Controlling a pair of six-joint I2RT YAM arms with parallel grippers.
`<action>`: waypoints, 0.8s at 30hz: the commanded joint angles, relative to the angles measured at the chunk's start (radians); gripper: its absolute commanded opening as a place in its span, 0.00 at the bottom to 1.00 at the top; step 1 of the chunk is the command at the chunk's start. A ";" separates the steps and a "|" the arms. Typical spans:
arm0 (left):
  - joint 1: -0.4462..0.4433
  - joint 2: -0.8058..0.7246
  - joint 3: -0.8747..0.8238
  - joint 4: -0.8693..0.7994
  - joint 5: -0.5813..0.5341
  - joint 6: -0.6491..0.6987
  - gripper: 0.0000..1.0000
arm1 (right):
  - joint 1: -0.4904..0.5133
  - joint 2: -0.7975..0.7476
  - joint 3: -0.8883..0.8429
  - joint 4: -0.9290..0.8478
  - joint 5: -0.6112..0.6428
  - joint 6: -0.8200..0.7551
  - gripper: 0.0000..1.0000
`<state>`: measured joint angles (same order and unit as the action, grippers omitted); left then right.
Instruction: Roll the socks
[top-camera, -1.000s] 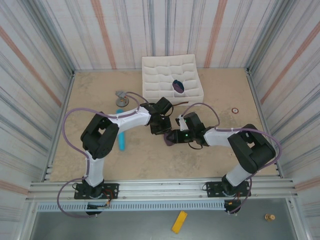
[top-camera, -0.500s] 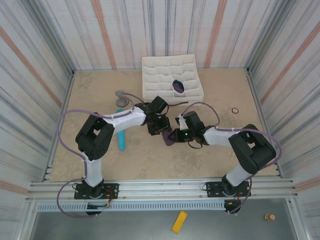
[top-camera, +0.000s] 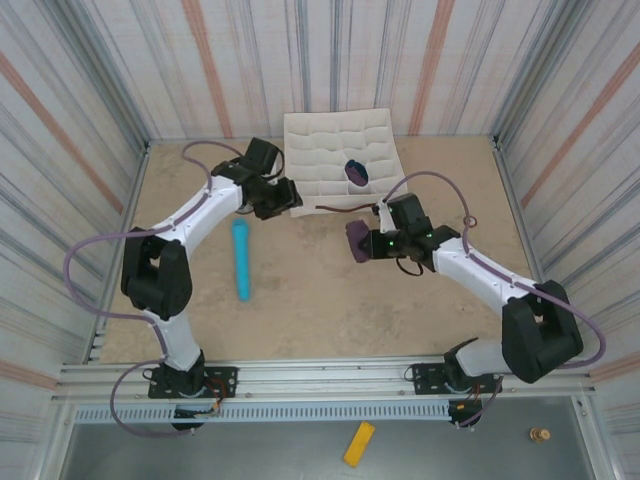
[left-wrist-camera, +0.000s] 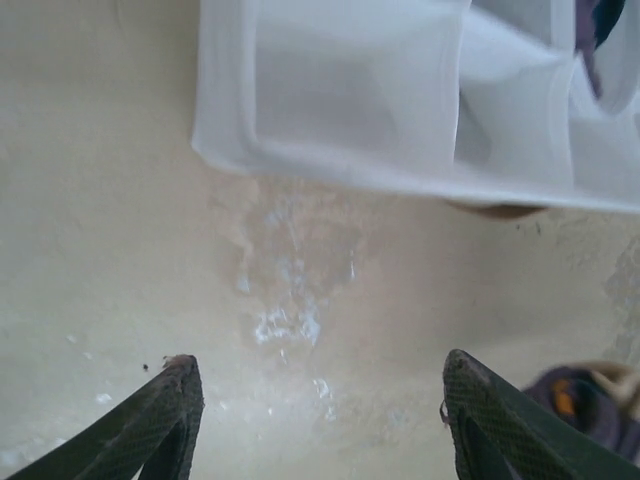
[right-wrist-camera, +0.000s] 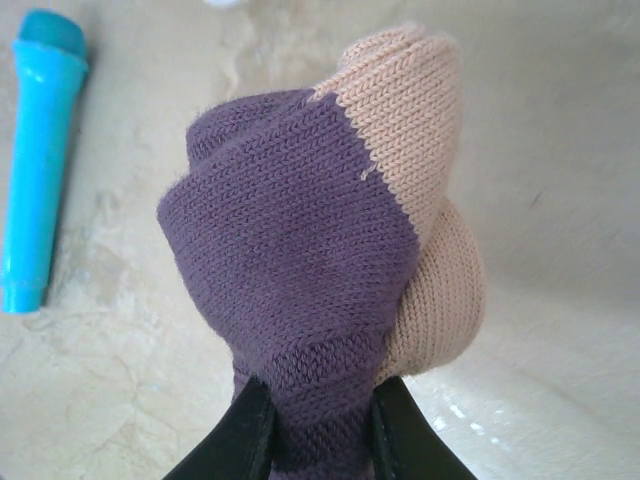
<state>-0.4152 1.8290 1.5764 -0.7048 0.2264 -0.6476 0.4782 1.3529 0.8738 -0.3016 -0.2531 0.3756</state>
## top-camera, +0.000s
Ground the aluminium side rail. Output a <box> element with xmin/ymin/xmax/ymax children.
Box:
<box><xmin>491</xmin><ymin>134</ymin><xmax>567</xmax><ymax>357</ymax></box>
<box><xmin>82</xmin><ymin>141</ymin><xmax>151</xmax><ymax>364</ymax></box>

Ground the teal plastic cylinder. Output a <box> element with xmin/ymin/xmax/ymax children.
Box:
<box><xmin>230</xmin><ymin>218</ymin><xmax>253</xmax><ymax>302</ymax></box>

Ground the purple sock beige toe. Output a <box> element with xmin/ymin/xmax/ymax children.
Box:
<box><xmin>343</xmin><ymin>158</ymin><xmax>371</xmax><ymax>189</ymax></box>
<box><xmin>346</xmin><ymin>221</ymin><xmax>374</xmax><ymax>264</ymax></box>

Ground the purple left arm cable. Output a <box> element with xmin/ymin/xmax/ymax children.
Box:
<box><xmin>63</xmin><ymin>141</ymin><xmax>221</xmax><ymax>437</ymax></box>

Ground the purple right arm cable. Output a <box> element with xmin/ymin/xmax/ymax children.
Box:
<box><xmin>384</xmin><ymin>171</ymin><xmax>607</xmax><ymax>430</ymax></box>

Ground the white slotted cable duct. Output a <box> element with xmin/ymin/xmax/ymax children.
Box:
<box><xmin>73</xmin><ymin>403</ymin><xmax>451</xmax><ymax>425</ymax></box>

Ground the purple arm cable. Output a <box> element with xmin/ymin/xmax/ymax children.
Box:
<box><xmin>63</xmin><ymin>141</ymin><xmax>221</xmax><ymax>437</ymax></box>
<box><xmin>384</xmin><ymin>171</ymin><xmax>607</xmax><ymax>430</ymax></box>

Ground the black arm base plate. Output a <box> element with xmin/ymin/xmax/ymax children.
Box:
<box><xmin>409</xmin><ymin>363</ymin><xmax>503</xmax><ymax>397</ymax></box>
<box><xmin>147</xmin><ymin>366</ymin><xmax>239</xmax><ymax>400</ymax></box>

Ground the white fabric compartment organizer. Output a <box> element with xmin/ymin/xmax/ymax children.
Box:
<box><xmin>282</xmin><ymin>109</ymin><xmax>407</xmax><ymax>219</ymax></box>

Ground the aluminium mounting rail frame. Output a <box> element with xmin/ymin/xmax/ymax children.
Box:
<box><xmin>52</xmin><ymin>353</ymin><xmax>599</xmax><ymax>407</ymax></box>

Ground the yellow flat plastic piece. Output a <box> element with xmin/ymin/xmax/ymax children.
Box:
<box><xmin>343</xmin><ymin>421</ymin><xmax>376</xmax><ymax>467</ymax></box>

